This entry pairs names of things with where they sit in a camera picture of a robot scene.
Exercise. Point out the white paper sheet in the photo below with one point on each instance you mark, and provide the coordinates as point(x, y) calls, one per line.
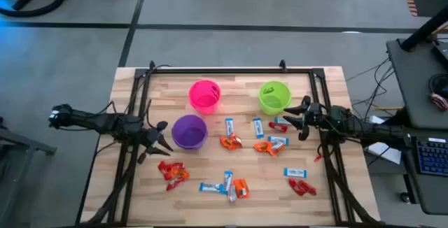
point(385, 151)

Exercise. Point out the green plastic bucket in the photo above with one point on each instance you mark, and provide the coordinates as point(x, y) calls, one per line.
point(274, 103)

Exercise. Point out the pink plastic bucket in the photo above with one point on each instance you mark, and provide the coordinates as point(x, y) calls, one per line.
point(204, 98)

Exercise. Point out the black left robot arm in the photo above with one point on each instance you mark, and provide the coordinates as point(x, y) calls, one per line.
point(105, 123)

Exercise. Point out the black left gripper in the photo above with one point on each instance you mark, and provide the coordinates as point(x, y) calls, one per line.
point(152, 137)

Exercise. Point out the black chair caster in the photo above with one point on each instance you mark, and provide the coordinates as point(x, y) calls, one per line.
point(406, 197)

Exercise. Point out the blue white candy bar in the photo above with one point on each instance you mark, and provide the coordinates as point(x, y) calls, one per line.
point(229, 127)
point(258, 128)
point(278, 140)
point(278, 120)
point(210, 187)
point(295, 172)
point(228, 179)

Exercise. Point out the black desk pole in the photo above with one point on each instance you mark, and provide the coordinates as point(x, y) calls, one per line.
point(423, 28)

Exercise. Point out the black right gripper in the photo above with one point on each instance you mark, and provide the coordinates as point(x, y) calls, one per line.
point(315, 116)

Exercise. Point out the grey desk top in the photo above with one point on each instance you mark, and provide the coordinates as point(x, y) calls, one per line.
point(437, 193)
point(409, 81)

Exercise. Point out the purple plastic bucket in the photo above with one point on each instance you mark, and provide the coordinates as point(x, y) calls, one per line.
point(189, 133)

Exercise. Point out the black keyboard blue keys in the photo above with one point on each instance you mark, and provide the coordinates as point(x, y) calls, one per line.
point(432, 156)

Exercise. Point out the black aluminium table frame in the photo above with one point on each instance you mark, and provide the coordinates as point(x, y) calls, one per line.
point(227, 70)

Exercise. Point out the side table with grey legs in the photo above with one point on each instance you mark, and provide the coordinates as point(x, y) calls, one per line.
point(28, 144)

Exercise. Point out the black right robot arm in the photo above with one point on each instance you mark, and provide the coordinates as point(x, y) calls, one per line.
point(367, 130)

